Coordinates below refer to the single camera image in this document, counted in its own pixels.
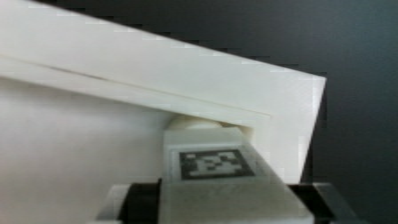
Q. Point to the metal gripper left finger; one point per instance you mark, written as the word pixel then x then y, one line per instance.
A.
pixel 129 207

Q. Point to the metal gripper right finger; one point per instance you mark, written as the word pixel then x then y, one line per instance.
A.
pixel 325 204

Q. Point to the white table leg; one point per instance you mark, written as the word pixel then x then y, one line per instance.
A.
pixel 220 187

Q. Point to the white square table top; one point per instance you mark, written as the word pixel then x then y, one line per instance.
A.
pixel 97 83

